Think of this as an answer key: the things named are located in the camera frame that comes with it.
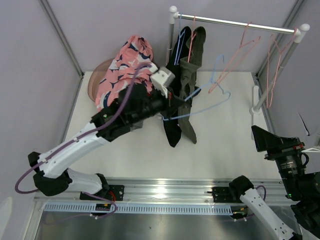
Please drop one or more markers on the pink hanger of orange shorts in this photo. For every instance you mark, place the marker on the pink hanger of orange shorts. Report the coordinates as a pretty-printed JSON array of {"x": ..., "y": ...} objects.
[{"x": 274, "y": 58}]

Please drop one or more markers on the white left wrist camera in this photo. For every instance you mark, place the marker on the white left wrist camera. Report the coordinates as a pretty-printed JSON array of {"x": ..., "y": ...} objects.
[{"x": 161, "y": 78}]

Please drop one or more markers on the clothes rack with metal rod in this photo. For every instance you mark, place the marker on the clothes rack with metal rod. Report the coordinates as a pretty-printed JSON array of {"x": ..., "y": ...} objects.
[{"x": 297, "y": 33}]

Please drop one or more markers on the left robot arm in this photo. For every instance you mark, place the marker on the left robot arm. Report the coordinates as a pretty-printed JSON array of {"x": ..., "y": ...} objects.
[{"x": 53, "y": 174}]

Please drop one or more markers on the pink hanger of patterned shorts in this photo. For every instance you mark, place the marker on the pink hanger of patterned shorts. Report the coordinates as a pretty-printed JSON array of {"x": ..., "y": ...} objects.
[{"x": 239, "y": 56}]

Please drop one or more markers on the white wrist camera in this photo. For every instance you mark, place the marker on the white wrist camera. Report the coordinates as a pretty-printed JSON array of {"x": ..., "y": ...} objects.
[
  {"x": 161, "y": 78},
  {"x": 316, "y": 146}
]

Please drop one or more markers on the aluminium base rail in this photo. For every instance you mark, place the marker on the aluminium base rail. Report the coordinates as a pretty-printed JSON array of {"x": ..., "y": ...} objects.
[{"x": 150, "y": 196}]

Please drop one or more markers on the brown translucent laundry basket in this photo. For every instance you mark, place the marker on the brown translucent laundry basket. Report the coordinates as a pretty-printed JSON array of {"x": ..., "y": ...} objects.
[{"x": 96, "y": 77}]

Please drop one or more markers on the black shorts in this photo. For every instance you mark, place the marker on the black shorts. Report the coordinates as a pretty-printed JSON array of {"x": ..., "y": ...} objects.
[{"x": 172, "y": 130}]

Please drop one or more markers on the olive green shorts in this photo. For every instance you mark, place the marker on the olive green shorts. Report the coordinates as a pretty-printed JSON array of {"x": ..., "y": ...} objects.
[{"x": 188, "y": 80}]

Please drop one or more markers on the blue hanger with black shorts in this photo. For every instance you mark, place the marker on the blue hanger with black shorts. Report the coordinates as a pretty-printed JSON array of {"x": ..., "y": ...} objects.
[{"x": 180, "y": 39}]

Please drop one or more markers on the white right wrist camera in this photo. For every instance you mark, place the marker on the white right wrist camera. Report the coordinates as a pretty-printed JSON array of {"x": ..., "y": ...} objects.
[{"x": 316, "y": 146}]

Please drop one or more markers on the grey shorts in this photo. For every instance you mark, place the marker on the grey shorts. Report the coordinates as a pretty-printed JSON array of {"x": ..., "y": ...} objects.
[{"x": 137, "y": 125}]

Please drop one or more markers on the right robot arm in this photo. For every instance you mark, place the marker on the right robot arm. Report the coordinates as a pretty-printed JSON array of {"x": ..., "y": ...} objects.
[{"x": 303, "y": 188}]

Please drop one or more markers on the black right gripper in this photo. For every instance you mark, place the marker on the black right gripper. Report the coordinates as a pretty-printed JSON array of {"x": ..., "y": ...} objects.
[{"x": 275, "y": 145}]

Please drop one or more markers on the pink shark print shorts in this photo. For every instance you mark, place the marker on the pink shark print shorts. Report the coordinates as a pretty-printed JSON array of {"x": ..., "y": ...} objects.
[{"x": 135, "y": 51}]

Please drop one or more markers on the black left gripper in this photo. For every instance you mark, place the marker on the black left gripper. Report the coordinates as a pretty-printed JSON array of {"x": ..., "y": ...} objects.
[{"x": 171, "y": 104}]

